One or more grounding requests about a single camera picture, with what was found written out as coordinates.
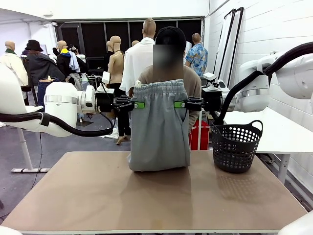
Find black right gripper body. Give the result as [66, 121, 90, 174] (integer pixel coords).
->
[202, 90, 224, 113]

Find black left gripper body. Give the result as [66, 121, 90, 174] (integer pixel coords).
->
[95, 93, 115, 114]

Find grey training pants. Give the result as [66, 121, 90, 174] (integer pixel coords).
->
[127, 79, 192, 172]

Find person in beige sweater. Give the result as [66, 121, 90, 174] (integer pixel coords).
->
[133, 26, 202, 132]

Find crumpled white cloth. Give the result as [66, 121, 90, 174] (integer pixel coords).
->
[101, 127, 121, 140]

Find bare tan mannequin black trousers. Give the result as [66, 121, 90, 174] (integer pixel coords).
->
[106, 35, 133, 145]

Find tall mannequin white cloth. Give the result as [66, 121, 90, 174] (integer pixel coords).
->
[119, 17, 160, 99]

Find man in blue floral shirt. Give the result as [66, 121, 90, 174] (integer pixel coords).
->
[184, 33, 209, 77]

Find black-framed white panel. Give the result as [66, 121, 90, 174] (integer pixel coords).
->
[214, 8, 237, 79]
[226, 6, 245, 82]

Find mannequin black jacket yellow collar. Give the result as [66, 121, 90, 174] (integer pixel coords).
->
[52, 40, 89, 82]

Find black perforated plastic basket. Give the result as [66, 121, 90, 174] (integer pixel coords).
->
[210, 119, 264, 174]

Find black cap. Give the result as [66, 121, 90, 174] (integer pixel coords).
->
[155, 26, 187, 46]

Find white side table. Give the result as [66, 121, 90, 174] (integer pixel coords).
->
[224, 107, 313, 185]

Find person in black hat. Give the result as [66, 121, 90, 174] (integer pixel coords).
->
[21, 39, 66, 87]

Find white T-shaped desk leg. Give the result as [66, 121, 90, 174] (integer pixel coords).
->
[11, 128, 51, 173]

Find mannequin in cream jacket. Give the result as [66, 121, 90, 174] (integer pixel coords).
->
[0, 40, 29, 87]

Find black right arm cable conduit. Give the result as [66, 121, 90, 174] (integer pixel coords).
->
[211, 41, 313, 126]

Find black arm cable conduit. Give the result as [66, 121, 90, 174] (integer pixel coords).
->
[0, 111, 116, 138]
[211, 41, 313, 126]

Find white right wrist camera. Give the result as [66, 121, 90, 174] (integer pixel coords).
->
[202, 72, 224, 92]

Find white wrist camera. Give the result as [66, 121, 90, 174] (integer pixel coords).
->
[202, 72, 224, 92]
[96, 70, 116, 94]

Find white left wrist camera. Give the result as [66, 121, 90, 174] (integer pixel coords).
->
[96, 70, 116, 94]

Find red bag white frame cart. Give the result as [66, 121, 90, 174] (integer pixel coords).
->
[189, 119, 211, 151]

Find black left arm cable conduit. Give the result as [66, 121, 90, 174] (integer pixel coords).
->
[0, 111, 116, 138]

